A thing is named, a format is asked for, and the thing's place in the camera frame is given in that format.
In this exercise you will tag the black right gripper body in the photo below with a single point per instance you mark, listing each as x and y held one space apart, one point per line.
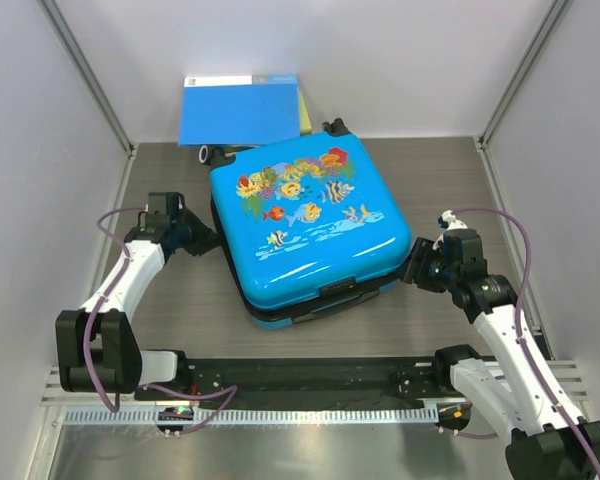
441 272

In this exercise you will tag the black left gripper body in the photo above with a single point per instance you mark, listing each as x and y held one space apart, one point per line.
184 234

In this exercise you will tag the blue suitcase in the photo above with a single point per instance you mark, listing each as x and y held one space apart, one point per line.
308 226

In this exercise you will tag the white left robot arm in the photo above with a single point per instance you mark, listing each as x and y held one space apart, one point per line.
96 348

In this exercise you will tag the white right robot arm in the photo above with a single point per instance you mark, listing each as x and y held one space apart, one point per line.
546 436

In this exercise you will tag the blue white flat box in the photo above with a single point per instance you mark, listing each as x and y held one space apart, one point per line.
242 110

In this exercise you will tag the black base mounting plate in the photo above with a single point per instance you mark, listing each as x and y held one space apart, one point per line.
305 384

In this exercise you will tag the yellow-green drawer organizer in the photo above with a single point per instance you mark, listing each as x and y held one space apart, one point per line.
304 124

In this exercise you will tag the aluminium corner post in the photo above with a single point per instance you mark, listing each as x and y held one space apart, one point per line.
549 23
75 53

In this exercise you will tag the slotted cable duct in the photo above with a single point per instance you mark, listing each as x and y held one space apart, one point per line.
163 415

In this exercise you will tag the aluminium right corner post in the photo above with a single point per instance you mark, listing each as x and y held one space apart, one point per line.
549 23

